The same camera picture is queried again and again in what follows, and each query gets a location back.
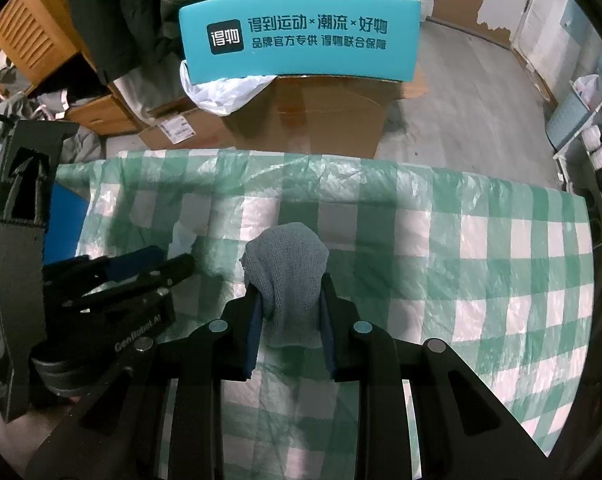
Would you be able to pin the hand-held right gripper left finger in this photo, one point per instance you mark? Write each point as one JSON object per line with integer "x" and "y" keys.
{"x": 251, "y": 332}

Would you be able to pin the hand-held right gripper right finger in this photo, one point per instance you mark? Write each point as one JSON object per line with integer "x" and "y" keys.
{"x": 328, "y": 332}

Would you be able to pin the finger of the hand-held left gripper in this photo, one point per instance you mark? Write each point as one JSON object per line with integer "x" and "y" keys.
{"x": 151, "y": 280}
{"x": 131, "y": 262}

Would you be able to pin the blue-grey knit sock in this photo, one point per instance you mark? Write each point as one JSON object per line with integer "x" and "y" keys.
{"x": 286, "y": 270}

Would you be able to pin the green checkered tablecloth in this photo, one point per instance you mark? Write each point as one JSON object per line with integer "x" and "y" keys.
{"x": 431, "y": 260}

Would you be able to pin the labelled cardboard box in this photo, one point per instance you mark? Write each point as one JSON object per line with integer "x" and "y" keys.
{"x": 181, "y": 130}

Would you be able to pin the grey clothing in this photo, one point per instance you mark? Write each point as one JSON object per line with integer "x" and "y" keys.
{"x": 11, "y": 105}

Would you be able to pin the white plastic bag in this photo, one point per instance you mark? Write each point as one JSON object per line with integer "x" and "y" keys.
{"x": 221, "y": 92}

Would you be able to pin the brown cardboard box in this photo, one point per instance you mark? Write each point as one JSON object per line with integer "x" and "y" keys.
{"x": 331, "y": 115}

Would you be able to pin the wooden cabinet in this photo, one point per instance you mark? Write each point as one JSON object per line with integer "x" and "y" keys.
{"x": 36, "y": 35}

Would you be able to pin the dark hanging jacket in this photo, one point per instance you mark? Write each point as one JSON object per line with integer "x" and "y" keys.
{"x": 111, "y": 10}

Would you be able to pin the teal box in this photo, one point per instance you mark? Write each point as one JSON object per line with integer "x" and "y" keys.
{"x": 301, "y": 35}

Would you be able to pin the light blue shelf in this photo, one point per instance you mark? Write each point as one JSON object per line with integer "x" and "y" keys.
{"x": 576, "y": 120}

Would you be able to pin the small white bag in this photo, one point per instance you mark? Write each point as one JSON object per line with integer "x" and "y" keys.
{"x": 587, "y": 87}

